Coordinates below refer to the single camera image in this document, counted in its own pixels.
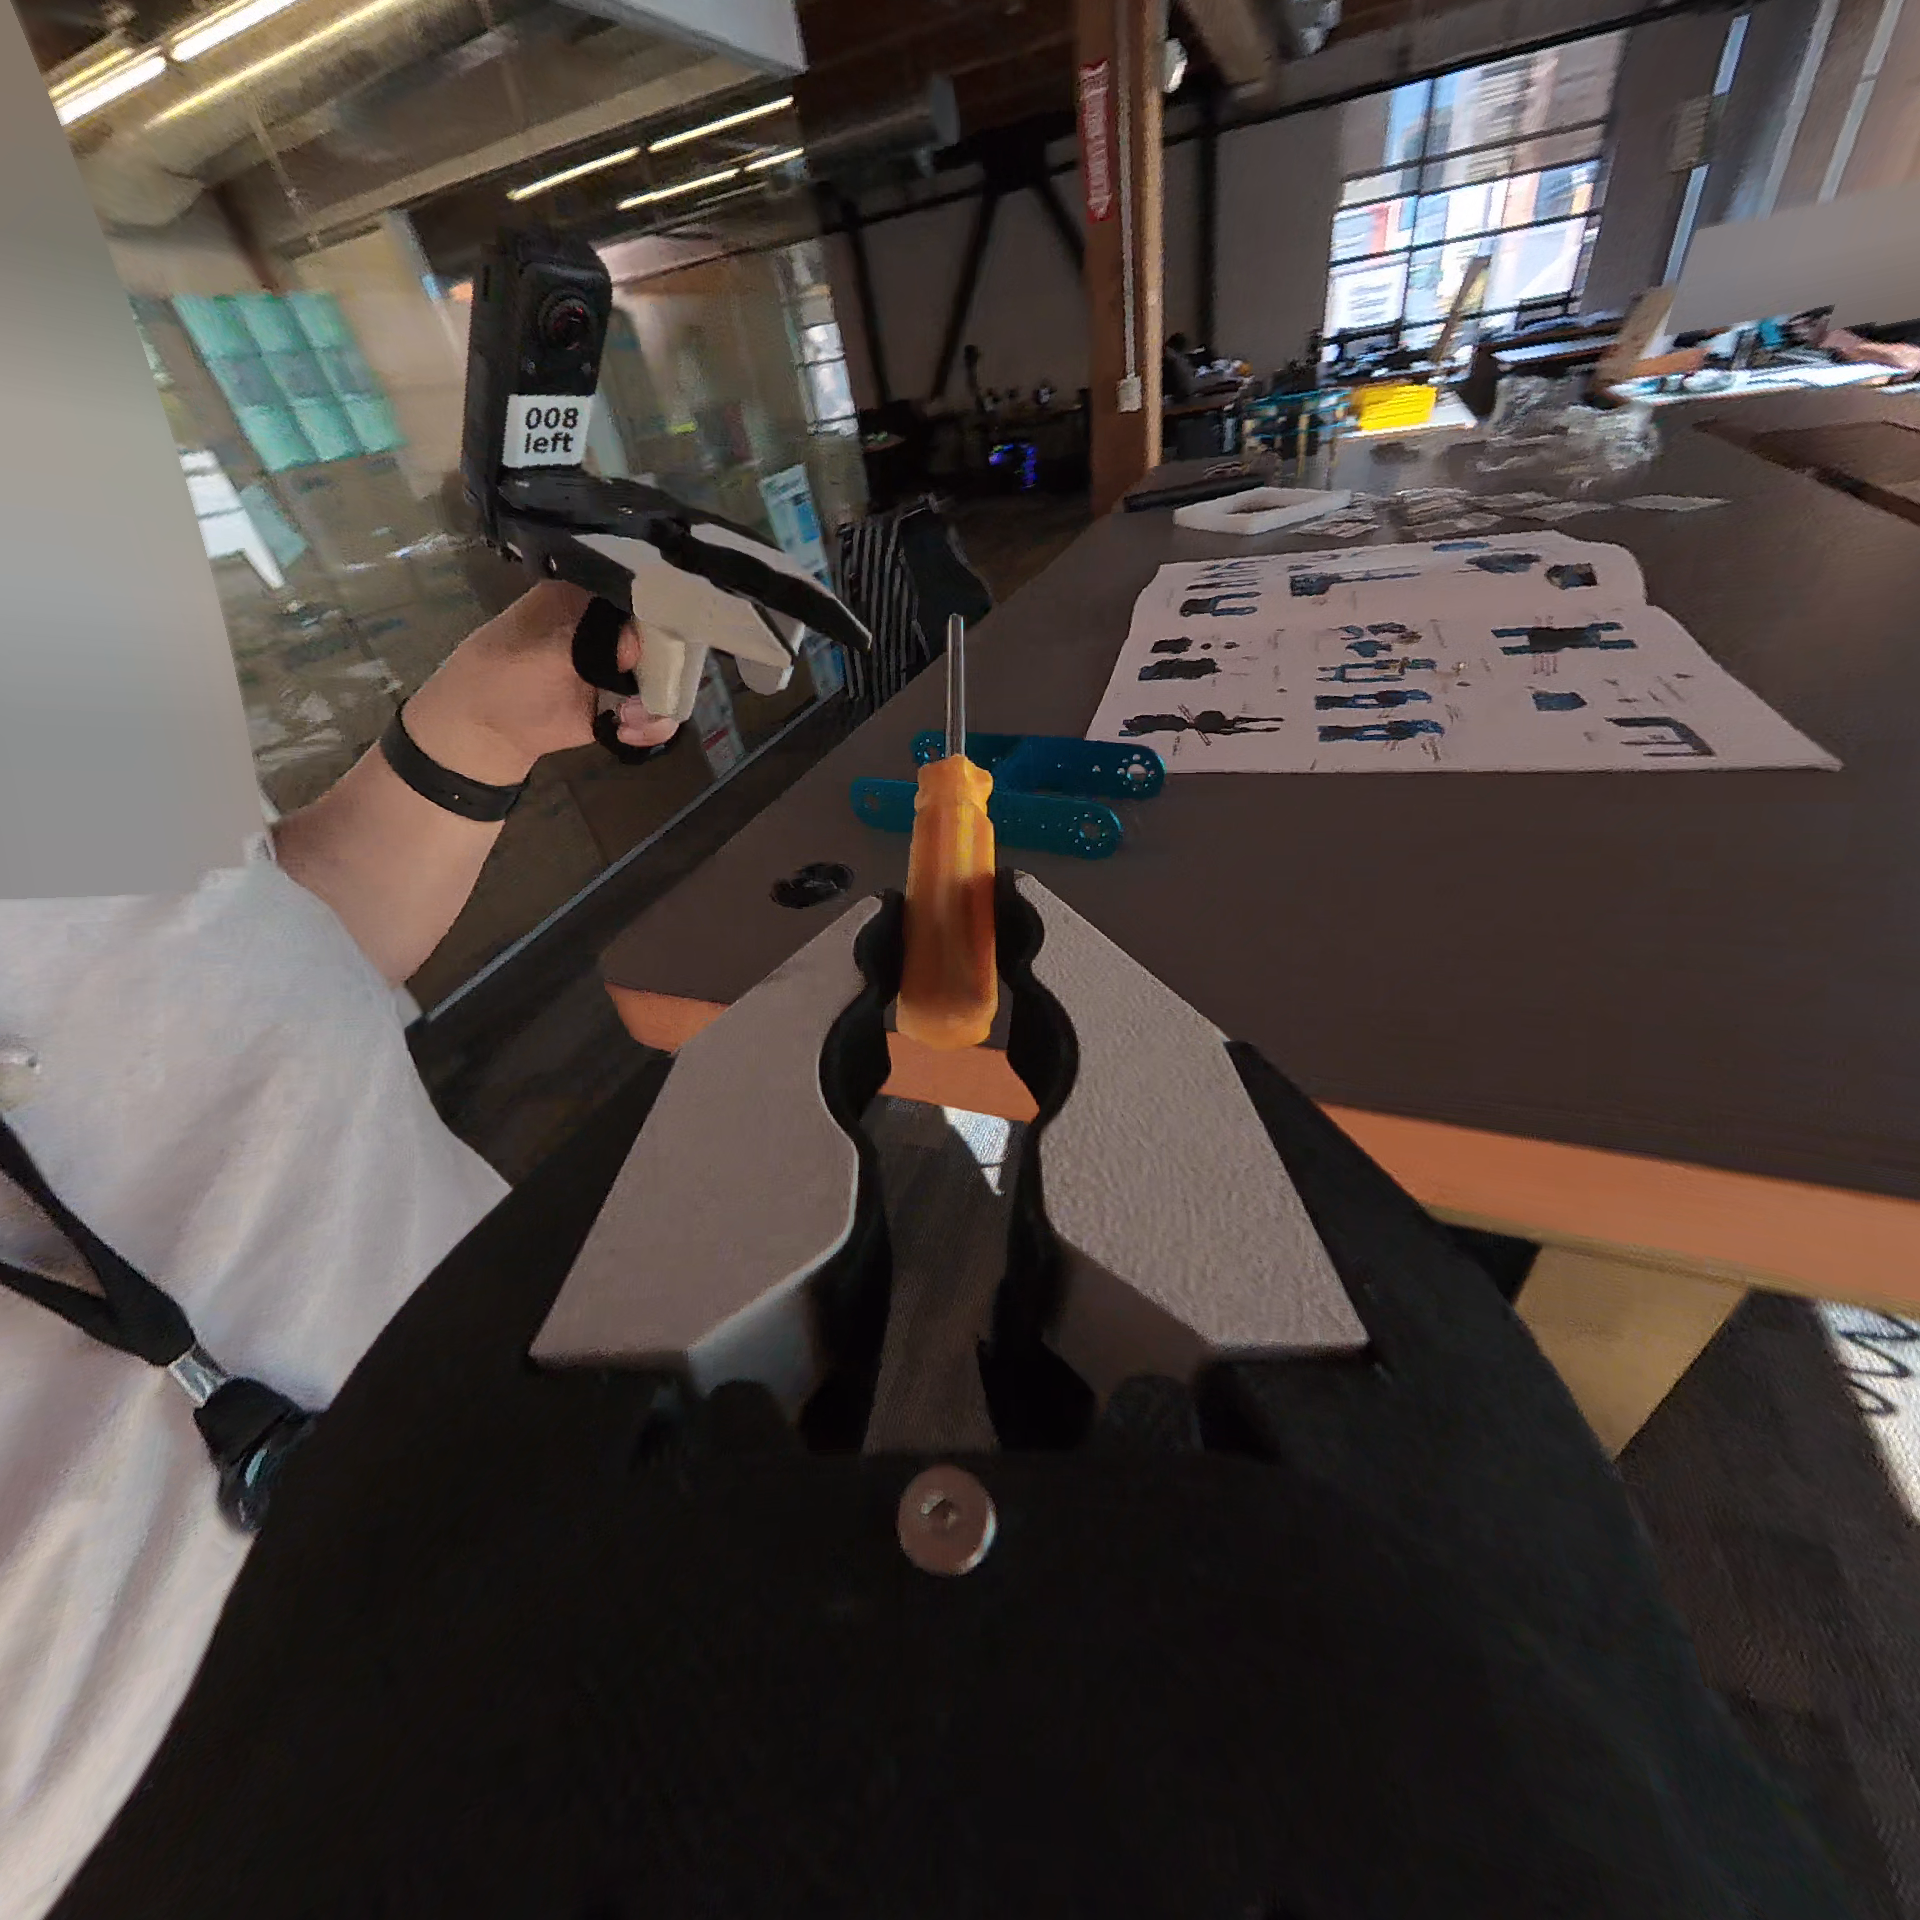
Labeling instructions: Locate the orange-handled screwdriver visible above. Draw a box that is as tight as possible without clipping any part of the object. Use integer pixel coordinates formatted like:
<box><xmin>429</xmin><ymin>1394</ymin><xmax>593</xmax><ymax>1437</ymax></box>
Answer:
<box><xmin>897</xmin><ymin>613</ymin><xmax>1005</xmax><ymax>1048</ymax></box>

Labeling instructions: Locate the clear plastic packaging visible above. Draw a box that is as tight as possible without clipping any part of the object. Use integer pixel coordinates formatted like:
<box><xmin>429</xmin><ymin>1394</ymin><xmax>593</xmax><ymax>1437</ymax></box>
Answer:
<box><xmin>1478</xmin><ymin>373</ymin><xmax>1664</xmax><ymax>471</ymax></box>

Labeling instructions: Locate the person's white shirt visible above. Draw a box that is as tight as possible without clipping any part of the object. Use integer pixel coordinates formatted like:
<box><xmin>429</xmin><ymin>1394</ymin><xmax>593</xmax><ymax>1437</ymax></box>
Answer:
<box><xmin>0</xmin><ymin>854</ymin><xmax>512</xmax><ymax>1920</ymax></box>

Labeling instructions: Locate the printed assembly manual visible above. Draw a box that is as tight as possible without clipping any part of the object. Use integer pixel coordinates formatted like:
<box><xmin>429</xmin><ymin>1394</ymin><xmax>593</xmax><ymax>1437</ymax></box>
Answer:
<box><xmin>1085</xmin><ymin>533</ymin><xmax>1846</xmax><ymax>778</ymax></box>

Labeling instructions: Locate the black wristband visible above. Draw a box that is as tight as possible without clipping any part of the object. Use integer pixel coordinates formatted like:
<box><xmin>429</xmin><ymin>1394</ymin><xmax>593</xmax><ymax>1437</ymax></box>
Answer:
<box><xmin>376</xmin><ymin>698</ymin><xmax>531</xmax><ymax>824</ymax></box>

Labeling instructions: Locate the black white striped garment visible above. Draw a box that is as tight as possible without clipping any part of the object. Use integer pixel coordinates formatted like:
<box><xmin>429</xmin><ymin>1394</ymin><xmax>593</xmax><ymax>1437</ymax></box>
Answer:
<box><xmin>830</xmin><ymin>502</ymin><xmax>995</xmax><ymax>710</ymax></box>

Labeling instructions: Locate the dark grey desk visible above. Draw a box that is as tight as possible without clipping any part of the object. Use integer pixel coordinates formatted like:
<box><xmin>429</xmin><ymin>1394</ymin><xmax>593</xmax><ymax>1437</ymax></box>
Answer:
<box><xmin>599</xmin><ymin>381</ymin><xmax>1920</xmax><ymax>1466</ymax></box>

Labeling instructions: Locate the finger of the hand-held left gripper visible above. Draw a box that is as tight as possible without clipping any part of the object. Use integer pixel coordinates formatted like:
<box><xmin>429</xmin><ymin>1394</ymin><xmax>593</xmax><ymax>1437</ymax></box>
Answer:
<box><xmin>663</xmin><ymin>514</ymin><xmax>875</xmax><ymax>653</ymax></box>
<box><xmin>558</xmin><ymin>535</ymin><xmax>808</xmax><ymax>698</ymax></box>

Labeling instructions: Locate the silver ventilation duct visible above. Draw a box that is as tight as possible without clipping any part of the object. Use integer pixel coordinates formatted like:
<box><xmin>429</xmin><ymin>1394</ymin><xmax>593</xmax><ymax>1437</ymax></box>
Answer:
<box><xmin>83</xmin><ymin>46</ymin><xmax>512</xmax><ymax>227</ymax></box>

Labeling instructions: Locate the white tray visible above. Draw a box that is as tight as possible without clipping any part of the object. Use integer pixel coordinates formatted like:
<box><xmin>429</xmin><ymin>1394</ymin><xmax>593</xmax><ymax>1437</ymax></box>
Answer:
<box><xmin>1171</xmin><ymin>485</ymin><xmax>1338</xmax><ymax>538</ymax></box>

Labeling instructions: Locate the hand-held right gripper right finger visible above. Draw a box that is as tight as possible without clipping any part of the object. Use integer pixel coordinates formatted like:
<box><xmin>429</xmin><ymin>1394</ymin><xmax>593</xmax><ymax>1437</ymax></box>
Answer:
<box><xmin>984</xmin><ymin>871</ymin><xmax>1375</xmax><ymax>1450</ymax></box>

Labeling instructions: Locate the black lanyard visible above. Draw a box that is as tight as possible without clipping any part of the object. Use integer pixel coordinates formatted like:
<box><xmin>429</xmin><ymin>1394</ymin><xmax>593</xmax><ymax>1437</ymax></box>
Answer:
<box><xmin>0</xmin><ymin>1118</ymin><xmax>320</xmax><ymax>1531</ymax></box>

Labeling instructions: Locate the red pennant sign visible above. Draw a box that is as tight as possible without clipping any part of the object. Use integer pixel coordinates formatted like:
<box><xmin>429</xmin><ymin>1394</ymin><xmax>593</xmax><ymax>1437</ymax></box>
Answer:
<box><xmin>1080</xmin><ymin>56</ymin><xmax>1125</xmax><ymax>227</ymax></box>

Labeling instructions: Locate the wooden column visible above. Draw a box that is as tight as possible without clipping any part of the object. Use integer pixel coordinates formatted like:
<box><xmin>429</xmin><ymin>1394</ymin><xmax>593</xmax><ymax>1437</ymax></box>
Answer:
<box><xmin>1073</xmin><ymin>0</ymin><xmax>1174</xmax><ymax>518</ymax></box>

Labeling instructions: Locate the person's left hand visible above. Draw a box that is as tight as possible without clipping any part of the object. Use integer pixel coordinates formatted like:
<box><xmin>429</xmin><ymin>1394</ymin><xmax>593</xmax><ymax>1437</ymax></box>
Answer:
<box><xmin>401</xmin><ymin>576</ymin><xmax>695</xmax><ymax>784</ymax></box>

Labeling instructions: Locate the person's left forearm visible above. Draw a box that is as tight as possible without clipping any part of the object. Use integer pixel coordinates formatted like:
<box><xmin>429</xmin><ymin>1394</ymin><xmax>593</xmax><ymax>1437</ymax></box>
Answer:
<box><xmin>270</xmin><ymin>736</ymin><xmax>520</xmax><ymax>987</ymax></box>

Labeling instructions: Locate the white board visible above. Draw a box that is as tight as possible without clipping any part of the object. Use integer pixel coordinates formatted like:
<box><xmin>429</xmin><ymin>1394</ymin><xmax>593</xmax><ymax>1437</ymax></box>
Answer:
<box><xmin>1662</xmin><ymin>182</ymin><xmax>1920</xmax><ymax>344</ymax></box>

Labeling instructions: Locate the grid of teal sticky notes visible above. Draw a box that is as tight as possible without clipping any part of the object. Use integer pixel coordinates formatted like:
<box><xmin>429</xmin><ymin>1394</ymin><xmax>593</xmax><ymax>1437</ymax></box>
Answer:
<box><xmin>167</xmin><ymin>287</ymin><xmax>405</xmax><ymax>471</ymax></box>

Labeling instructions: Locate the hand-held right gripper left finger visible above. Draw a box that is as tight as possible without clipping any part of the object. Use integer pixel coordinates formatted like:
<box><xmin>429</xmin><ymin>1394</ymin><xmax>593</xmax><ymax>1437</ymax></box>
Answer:
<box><xmin>528</xmin><ymin>891</ymin><xmax>910</xmax><ymax>1450</ymax></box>

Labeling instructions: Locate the large gridded window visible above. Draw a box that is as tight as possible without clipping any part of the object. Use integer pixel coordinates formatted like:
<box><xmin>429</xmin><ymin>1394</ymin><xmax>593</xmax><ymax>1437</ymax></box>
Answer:
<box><xmin>1323</xmin><ymin>66</ymin><xmax>1614</xmax><ymax>360</ymax></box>

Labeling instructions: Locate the row of clear parts bags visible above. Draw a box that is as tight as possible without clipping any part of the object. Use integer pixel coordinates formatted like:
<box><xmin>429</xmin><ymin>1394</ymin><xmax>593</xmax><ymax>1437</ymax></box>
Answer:
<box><xmin>1320</xmin><ymin>483</ymin><xmax>1736</xmax><ymax>544</ymax></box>

